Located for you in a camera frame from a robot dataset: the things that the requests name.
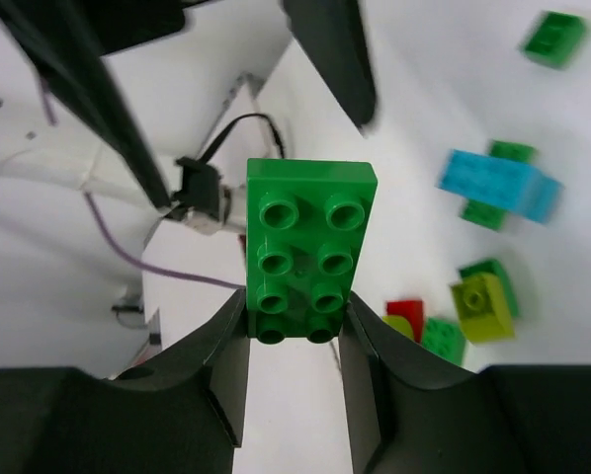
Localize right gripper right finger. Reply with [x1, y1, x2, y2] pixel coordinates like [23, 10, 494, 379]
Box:
[339, 295, 591, 473]

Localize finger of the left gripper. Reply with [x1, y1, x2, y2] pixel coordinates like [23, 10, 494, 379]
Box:
[281, 0, 378, 130]

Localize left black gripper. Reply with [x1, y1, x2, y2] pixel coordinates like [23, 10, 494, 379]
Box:
[0, 0, 186, 207]

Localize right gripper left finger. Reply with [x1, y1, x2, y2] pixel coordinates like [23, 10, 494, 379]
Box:
[0, 290, 250, 473]

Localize green lego plate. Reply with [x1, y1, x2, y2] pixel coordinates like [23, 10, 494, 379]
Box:
[246, 159, 378, 345]

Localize small dark green lego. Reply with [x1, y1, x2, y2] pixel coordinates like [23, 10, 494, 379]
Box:
[519, 11, 589, 70]

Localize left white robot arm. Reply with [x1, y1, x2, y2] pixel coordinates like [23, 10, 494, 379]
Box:
[0, 1, 378, 235]

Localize green and lime curved legos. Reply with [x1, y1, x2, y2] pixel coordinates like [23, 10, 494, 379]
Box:
[450, 258, 520, 345]

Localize lime green red lego stack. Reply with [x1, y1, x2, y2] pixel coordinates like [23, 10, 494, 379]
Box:
[382, 299, 466, 366]

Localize blue and green lego stack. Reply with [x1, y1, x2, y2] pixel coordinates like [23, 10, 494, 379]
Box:
[438, 140, 562, 231]

